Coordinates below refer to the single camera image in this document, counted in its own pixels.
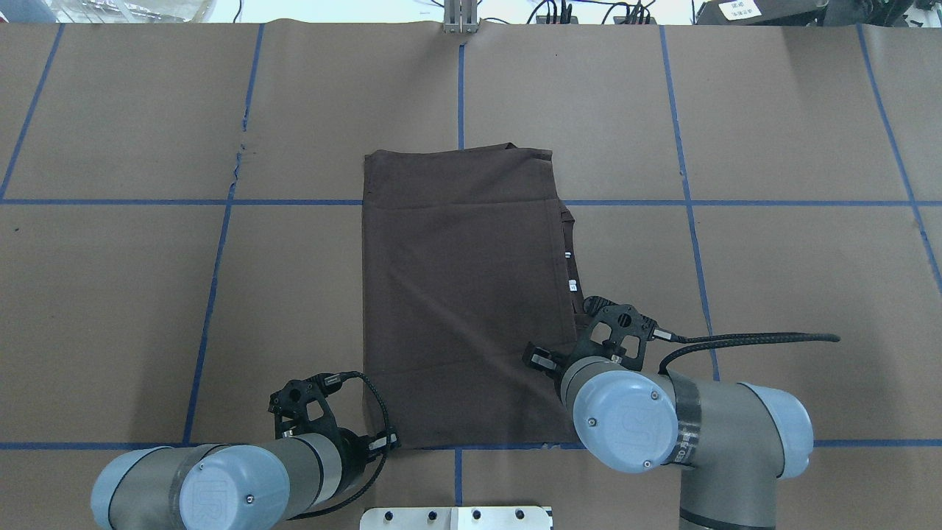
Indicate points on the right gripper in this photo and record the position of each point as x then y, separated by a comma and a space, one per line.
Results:
542, 361

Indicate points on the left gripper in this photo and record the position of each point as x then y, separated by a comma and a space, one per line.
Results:
356, 447

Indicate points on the brown t-shirt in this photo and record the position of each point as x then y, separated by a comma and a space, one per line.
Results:
467, 260

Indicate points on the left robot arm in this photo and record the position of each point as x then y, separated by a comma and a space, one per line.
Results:
233, 486

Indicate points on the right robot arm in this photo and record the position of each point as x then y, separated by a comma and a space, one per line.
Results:
733, 442

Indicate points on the brown paper table cover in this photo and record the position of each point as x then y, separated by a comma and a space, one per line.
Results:
181, 223

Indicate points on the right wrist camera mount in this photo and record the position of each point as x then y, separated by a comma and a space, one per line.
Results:
618, 332

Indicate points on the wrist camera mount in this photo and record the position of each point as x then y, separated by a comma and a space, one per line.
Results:
618, 332
301, 408

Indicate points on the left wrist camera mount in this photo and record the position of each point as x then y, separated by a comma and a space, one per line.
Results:
301, 408

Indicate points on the aluminium frame post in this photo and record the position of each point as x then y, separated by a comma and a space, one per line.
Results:
460, 16

